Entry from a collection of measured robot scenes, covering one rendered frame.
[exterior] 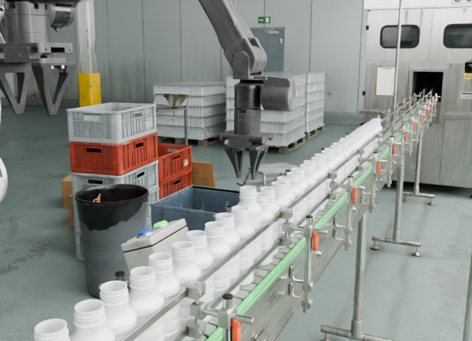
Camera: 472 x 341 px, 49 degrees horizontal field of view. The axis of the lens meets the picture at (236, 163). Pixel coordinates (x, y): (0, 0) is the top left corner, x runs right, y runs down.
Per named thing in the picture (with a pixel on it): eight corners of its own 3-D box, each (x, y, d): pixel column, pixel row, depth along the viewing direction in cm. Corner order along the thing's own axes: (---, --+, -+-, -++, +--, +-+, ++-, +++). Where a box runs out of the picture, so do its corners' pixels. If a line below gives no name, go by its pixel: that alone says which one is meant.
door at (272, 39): (281, 121, 1190) (283, 27, 1147) (241, 118, 1230) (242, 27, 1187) (282, 120, 1198) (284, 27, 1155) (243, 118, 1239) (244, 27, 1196)
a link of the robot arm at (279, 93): (248, 50, 111) (232, 51, 104) (300, 51, 107) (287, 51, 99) (248, 106, 114) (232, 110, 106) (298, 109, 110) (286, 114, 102)
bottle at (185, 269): (166, 327, 92) (164, 240, 89) (199, 324, 93) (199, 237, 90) (168, 345, 87) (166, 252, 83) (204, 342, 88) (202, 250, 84)
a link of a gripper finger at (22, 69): (26, 117, 71) (20, 47, 69) (-11, 115, 73) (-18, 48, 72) (61, 112, 77) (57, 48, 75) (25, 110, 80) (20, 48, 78)
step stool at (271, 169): (271, 195, 557) (272, 157, 548) (305, 209, 505) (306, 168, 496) (233, 200, 535) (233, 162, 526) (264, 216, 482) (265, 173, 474)
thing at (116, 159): (120, 176, 352) (119, 144, 348) (69, 171, 365) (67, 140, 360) (159, 159, 409) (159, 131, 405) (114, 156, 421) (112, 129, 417)
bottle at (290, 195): (271, 233, 141) (272, 174, 138) (293, 234, 140) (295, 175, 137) (270, 241, 135) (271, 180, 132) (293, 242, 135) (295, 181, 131)
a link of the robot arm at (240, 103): (241, 78, 112) (230, 79, 107) (270, 79, 109) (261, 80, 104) (240, 110, 113) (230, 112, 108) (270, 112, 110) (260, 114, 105)
